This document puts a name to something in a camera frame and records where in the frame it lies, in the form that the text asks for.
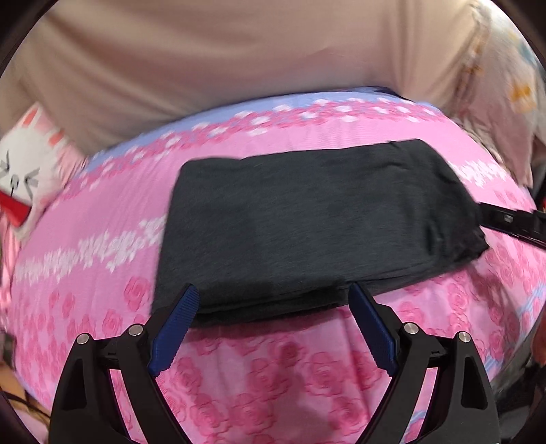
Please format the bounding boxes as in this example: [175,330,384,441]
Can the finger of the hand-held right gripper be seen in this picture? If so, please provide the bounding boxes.
[478,204,546,248]

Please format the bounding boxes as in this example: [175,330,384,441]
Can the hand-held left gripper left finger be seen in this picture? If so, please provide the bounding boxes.
[51,284,199,444]

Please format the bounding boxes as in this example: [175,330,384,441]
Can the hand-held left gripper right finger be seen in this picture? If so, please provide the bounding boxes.
[349,284,500,444]

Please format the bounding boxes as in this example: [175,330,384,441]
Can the dark grey pants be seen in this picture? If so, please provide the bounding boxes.
[154,139,489,327]

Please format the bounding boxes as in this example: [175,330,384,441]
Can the pink rose print bedsheet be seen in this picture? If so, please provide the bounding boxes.
[0,85,546,444]

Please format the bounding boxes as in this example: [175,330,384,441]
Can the cream patterned pillow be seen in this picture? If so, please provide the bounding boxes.
[452,0,546,189]

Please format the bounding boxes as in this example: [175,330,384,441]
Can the white pink cartoon pillow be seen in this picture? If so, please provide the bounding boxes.
[0,102,86,240]

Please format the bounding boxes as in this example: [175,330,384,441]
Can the beige blanket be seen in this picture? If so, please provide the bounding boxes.
[0,0,483,150]

